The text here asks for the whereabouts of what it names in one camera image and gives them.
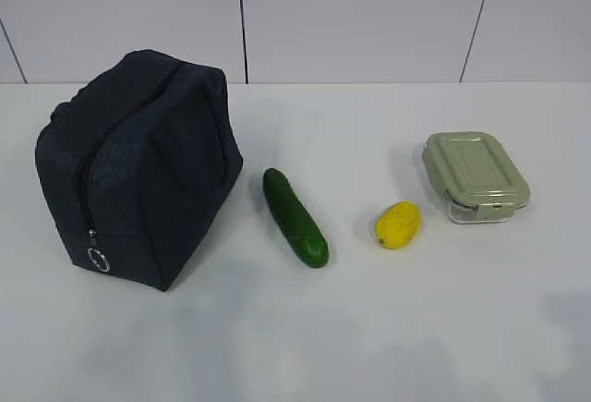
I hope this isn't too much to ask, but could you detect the green cucumber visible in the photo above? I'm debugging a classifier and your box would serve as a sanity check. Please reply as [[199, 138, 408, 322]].
[[262, 167, 330, 269]]

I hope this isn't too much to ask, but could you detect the yellow lemon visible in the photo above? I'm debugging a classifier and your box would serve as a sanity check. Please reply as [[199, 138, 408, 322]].
[[374, 201, 420, 250]]

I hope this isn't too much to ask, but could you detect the dark navy insulated lunch bag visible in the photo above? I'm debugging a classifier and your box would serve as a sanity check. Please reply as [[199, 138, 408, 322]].
[[34, 49, 243, 291]]

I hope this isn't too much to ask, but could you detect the glass container with green lid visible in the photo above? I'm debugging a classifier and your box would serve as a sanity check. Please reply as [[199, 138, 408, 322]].
[[422, 131, 531, 225]]

